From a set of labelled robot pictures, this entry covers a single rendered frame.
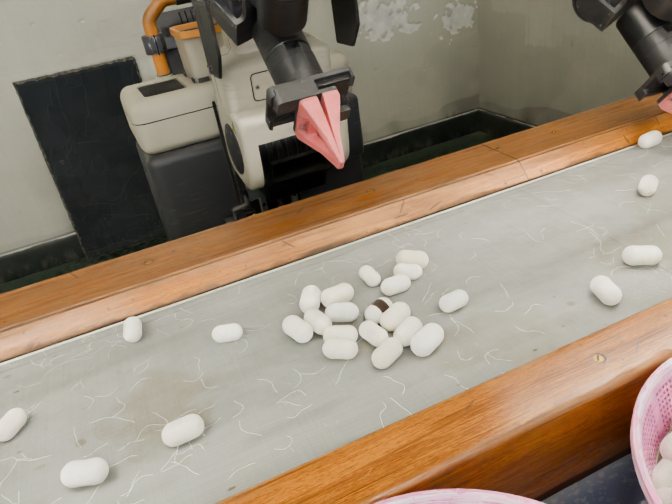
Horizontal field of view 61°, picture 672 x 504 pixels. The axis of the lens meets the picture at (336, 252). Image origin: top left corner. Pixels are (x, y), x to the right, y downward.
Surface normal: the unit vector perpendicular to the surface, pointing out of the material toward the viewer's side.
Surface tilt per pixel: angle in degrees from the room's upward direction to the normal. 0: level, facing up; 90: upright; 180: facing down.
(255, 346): 0
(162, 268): 0
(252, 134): 98
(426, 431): 0
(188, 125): 90
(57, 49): 93
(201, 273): 45
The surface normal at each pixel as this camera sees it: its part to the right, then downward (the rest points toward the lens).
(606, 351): -0.15, -0.85
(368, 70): 0.42, 0.40
